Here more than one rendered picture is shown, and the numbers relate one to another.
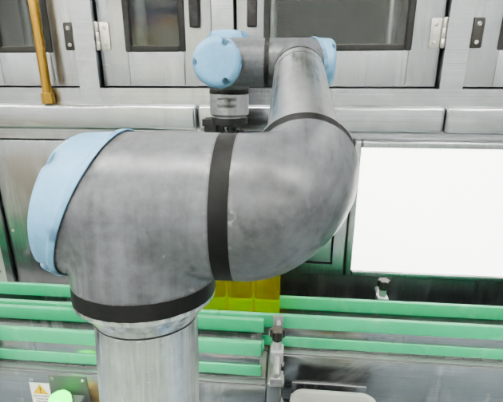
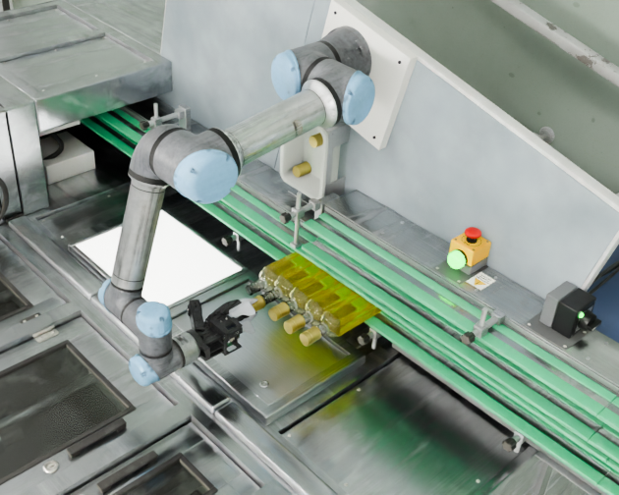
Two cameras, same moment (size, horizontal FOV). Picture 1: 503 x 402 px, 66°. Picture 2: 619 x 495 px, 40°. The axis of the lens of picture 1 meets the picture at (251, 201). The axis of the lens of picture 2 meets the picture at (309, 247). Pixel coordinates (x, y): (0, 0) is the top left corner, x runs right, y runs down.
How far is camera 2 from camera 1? 1.66 m
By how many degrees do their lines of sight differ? 47
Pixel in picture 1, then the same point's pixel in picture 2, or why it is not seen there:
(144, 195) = (178, 144)
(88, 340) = (409, 285)
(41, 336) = (441, 306)
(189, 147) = (159, 155)
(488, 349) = not seen: hidden behind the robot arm
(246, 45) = (133, 314)
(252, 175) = (151, 137)
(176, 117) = (234, 414)
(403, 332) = (237, 201)
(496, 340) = not seen: hidden behind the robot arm
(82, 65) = not seen: outside the picture
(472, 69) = (55, 307)
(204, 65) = (159, 312)
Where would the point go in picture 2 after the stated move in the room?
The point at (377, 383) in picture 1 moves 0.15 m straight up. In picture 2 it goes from (280, 190) to (240, 206)
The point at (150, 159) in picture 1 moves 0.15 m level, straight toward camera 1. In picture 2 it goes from (169, 154) to (150, 81)
